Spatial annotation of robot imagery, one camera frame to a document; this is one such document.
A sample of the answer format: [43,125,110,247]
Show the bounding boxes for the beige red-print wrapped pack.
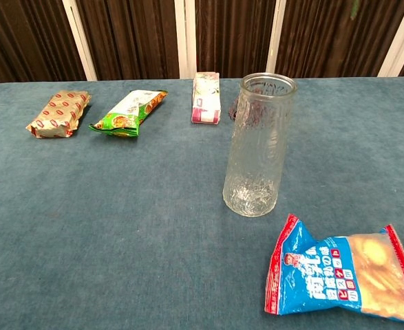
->
[25,90,92,139]

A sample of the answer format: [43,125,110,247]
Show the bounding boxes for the dark red artificial grapes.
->
[227,95,241,122]

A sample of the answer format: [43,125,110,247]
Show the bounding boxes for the green white snack bag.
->
[88,89,169,138]

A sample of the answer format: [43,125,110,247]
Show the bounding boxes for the blue biscuit snack bag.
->
[264,213,404,326]

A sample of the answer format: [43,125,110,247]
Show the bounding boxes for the blue felt table cloth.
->
[0,77,404,330]

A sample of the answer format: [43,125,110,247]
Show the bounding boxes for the white frame post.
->
[62,0,98,82]
[266,0,288,75]
[173,0,198,80]
[376,0,404,78]

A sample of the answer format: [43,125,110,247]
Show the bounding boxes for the pink floral tissue pack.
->
[190,71,222,125]

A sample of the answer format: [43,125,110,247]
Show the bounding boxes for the clear textured glass vase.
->
[222,72,298,218]

